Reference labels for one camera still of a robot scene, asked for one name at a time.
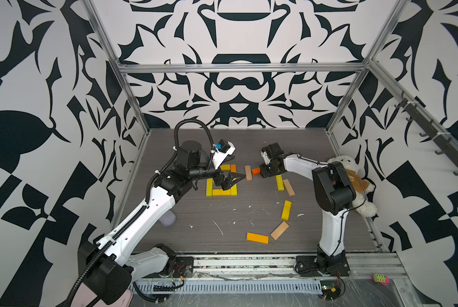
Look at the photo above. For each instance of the wall hook rail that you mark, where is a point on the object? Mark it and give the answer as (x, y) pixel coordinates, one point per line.
(445, 141)

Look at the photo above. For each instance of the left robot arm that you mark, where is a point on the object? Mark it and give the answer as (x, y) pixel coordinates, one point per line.
(108, 267)

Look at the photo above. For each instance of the green circuit board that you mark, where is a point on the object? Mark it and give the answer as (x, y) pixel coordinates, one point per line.
(330, 292)

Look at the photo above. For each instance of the pink tray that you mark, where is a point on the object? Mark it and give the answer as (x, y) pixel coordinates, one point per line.
(85, 296)

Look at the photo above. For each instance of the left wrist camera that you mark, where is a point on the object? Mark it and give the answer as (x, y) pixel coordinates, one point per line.
(223, 149)

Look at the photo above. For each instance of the white teddy bear brown shirt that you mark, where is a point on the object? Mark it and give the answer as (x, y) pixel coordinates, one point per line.
(362, 186)

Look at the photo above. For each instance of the natural wood block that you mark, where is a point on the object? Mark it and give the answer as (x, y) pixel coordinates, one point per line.
(277, 233)
(248, 173)
(288, 188)

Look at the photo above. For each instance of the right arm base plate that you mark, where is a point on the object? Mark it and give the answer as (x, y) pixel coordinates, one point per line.
(321, 265)

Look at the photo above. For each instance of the orange-yellow block bottom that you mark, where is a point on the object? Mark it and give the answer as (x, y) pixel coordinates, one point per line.
(257, 238)

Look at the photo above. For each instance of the white cable duct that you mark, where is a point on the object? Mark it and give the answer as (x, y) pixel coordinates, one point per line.
(313, 287)

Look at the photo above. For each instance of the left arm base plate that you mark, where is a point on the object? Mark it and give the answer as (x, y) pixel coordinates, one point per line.
(183, 267)

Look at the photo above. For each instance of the pink small device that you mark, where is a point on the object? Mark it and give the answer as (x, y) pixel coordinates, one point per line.
(381, 279)

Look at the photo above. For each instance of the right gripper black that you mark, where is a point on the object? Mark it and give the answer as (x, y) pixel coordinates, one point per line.
(263, 173)

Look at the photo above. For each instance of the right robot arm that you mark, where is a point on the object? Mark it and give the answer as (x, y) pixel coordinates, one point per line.
(334, 193)

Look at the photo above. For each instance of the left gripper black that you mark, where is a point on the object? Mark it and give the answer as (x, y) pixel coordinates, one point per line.
(227, 182)

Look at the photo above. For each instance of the natural wood block bottom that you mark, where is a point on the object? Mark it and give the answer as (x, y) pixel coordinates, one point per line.
(277, 233)

